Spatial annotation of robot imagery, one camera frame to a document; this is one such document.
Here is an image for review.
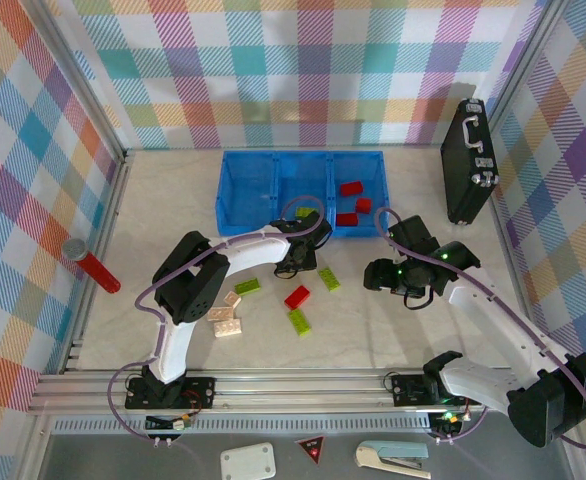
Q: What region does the red triangle sign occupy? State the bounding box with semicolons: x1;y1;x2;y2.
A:
294;435;326;466

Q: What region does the black briefcase with silver handle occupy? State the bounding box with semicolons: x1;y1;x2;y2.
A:
440;98;501;226

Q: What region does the grey slotted cable duct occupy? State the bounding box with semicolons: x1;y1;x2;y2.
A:
52;417;439;434

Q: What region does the aluminium corner post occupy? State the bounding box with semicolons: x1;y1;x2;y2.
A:
485;0;572;129
20;0;137;164

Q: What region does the white and teal stapler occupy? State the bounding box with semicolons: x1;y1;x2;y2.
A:
355;439;432;480

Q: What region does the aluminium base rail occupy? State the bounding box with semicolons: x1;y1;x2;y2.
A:
27;369;579;416

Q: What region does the red microphone with silver head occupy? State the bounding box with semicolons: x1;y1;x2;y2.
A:
61;238;122;295

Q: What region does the small electronics board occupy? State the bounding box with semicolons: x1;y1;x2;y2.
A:
428;409;469;432
145;413;197;432

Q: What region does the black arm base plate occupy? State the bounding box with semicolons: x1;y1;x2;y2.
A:
125;375;217;411
390;374;474;407

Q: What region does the blue three-compartment bin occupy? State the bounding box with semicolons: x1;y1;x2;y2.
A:
215;149;392;240

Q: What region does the white rectangular plate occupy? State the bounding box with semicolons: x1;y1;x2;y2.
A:
219;441;278;480

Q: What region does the aluminium side rail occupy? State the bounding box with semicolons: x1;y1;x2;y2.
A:
61;148;135;375
486;194;549;371

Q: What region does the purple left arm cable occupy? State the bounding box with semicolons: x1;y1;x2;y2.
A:
106;195;330;444

